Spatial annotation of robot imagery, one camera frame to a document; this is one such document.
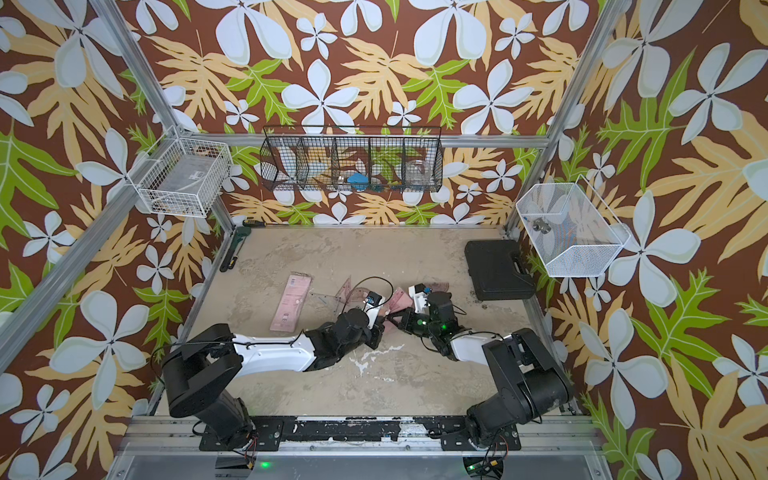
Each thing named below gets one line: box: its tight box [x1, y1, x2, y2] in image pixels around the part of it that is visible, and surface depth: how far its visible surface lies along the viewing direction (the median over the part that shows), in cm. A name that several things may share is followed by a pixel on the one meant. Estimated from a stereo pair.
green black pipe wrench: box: [219, 226, 252, 273], surface depth 114 cm
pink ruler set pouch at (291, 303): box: [270, 273, 313, 333], surface depth 100 cm
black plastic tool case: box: [464, 239, 536, 301], surface depth 105 cm
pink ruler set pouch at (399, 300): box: [386, 287, 413, 314], surface depth 88 cm
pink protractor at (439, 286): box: [427, 282, 450, 292], surface depth 106 cm
